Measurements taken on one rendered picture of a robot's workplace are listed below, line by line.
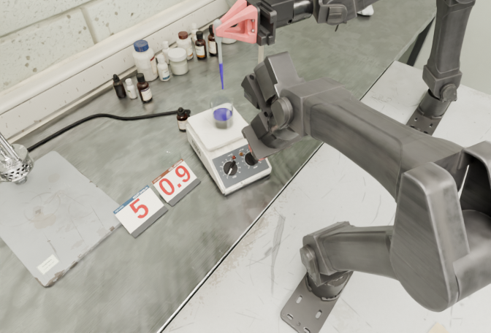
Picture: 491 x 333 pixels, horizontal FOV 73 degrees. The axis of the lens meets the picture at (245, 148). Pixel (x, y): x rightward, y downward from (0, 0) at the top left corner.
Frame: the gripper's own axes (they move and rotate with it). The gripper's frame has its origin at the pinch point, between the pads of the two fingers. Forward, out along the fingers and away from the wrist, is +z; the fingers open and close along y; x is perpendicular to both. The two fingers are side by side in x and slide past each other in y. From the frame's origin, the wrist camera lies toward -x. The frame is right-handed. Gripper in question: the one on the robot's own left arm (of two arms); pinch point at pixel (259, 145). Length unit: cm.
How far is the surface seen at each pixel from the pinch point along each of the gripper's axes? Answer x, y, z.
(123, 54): -46, 13, 33
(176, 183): -1.0, 17.3, 12.3
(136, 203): -0.5, 26.9, 10.4
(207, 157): -3.2, 9.2, 8.1
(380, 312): 37.2, -3.3, -8.5
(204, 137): -7.5, 7.7, 8.1
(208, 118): -12.0, 4.2, 10.8
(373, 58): -14, -61, 22
